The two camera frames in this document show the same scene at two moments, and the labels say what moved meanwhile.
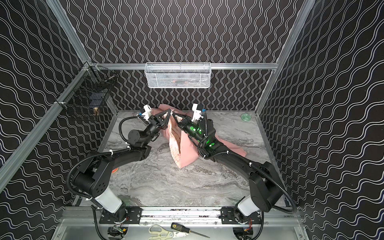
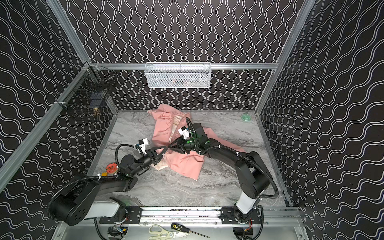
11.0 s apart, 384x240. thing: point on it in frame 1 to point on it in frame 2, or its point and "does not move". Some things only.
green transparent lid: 245,117 does not move
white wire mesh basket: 177,75 does not move
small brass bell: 96,112 does not move
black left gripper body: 155,120 to 152,154
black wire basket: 91,86 does not move
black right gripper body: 183,122 to 183,144
